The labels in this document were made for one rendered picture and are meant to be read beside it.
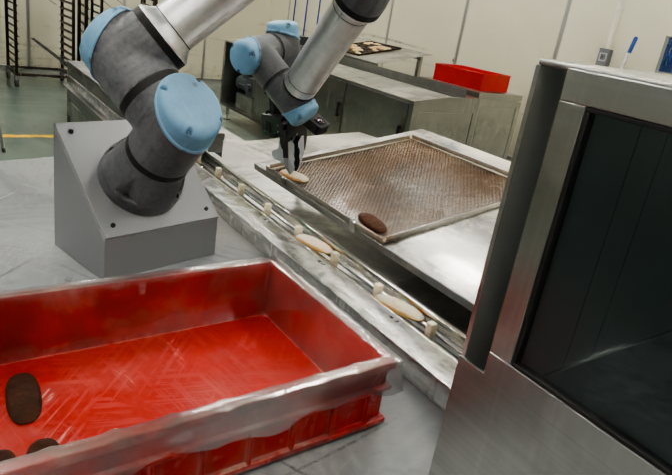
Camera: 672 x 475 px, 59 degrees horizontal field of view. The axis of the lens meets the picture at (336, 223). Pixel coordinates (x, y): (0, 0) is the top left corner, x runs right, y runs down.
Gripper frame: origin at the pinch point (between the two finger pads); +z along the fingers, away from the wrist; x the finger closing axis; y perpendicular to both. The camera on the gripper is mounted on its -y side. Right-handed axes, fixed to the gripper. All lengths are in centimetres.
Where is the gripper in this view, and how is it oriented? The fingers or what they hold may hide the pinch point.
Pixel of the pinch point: (295, 168)
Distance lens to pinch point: 152.8
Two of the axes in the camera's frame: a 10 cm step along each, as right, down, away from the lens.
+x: -5.3, 3.7, -7.6
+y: -8.5, -2.3, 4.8
